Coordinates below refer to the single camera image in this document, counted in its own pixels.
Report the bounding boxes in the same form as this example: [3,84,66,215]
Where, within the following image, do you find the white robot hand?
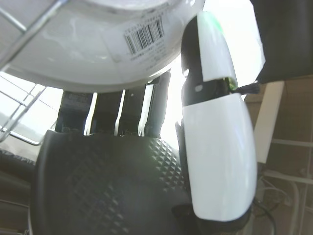
[31,11,259,235]

